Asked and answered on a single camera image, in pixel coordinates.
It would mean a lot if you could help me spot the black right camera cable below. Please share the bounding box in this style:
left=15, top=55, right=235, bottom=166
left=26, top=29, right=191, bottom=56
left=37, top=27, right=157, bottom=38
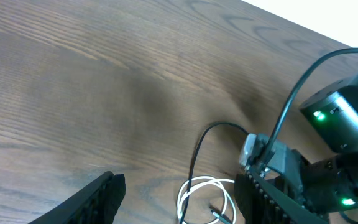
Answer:
left=258, top=47, right=358, bottom=169

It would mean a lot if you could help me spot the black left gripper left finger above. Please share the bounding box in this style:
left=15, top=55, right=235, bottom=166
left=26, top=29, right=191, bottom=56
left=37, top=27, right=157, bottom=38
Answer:
left=30, top=171, right=114, bottom=224

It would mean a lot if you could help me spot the white usb cable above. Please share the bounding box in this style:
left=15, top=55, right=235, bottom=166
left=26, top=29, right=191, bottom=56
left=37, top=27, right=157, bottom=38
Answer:
left=176, top=175, right=238, bottom=224

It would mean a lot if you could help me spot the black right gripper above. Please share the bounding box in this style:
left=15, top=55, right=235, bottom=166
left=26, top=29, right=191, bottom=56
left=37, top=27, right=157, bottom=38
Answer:
left=234, top=147, right=358, bottom=224

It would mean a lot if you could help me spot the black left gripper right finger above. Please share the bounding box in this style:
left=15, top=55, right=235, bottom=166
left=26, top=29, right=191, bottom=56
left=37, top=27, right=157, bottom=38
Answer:
left=101, top=174, right=126, bottom=224

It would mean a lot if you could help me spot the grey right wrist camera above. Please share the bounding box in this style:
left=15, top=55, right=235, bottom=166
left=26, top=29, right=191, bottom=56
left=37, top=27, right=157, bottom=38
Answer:
left=239, top=134, right=257, bottom=167

